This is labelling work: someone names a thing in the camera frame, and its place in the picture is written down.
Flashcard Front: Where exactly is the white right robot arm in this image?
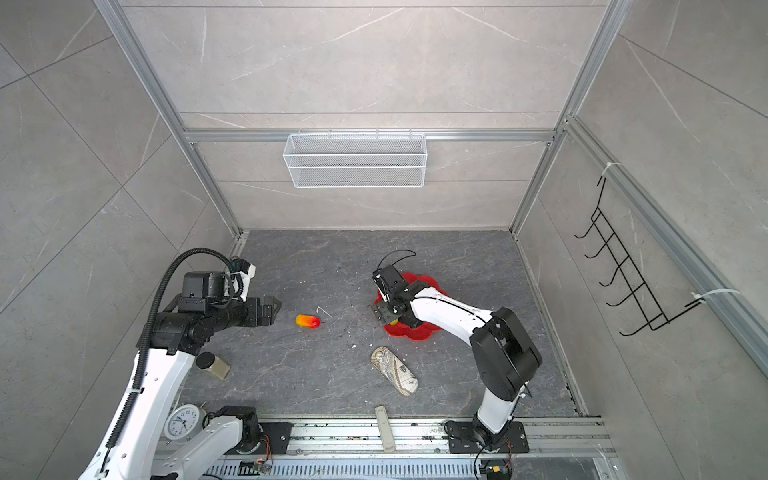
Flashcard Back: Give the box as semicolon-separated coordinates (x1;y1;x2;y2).
372;273;542;451

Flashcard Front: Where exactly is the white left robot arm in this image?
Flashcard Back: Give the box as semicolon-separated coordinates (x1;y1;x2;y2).
81;296;290;479

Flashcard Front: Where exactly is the red-orange fake fruit left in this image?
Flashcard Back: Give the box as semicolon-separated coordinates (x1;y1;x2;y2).
295;314;322;329

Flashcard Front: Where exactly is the beige bottle with black cap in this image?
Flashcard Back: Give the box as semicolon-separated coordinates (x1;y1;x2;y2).
195;352;231;380

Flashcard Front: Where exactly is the black corrugated cable conduit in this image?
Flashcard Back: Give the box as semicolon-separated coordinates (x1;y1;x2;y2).
104;248;235;451

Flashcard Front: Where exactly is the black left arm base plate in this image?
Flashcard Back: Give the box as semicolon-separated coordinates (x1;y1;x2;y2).
204;405;294;455

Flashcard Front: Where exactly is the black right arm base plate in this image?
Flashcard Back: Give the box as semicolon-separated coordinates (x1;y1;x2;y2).
443;420;530;454

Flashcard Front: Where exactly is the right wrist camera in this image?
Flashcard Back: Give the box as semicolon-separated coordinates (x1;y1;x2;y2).
372;265;409;297

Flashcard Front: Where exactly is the black wire hook rack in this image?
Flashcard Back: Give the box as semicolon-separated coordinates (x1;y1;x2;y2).
574;177;705;338

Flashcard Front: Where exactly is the crumpled newspaper-print bag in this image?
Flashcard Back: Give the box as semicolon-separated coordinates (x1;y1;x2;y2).
370;346;419;396

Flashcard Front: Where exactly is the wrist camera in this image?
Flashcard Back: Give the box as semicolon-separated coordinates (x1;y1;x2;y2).
372;265;409;297
230;257;255;301

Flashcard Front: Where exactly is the white wire mesh basket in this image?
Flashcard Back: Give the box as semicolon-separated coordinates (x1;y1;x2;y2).
283;133;428;189

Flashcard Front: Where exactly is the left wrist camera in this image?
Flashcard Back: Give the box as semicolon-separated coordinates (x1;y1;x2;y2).
230;257;255;301

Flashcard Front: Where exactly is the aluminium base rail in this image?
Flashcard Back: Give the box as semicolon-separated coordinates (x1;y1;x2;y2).
261;417;617;460

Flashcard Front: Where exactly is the red flower-shaped fruit bowl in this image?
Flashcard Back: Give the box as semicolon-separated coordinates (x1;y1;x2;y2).
383;272;446;342

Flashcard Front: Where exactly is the beige remote-like bar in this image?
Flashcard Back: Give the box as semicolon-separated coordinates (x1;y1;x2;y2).
374;405;396;454

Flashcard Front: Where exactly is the white analog clock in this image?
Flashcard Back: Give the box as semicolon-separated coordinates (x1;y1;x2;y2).
163;404;205;442

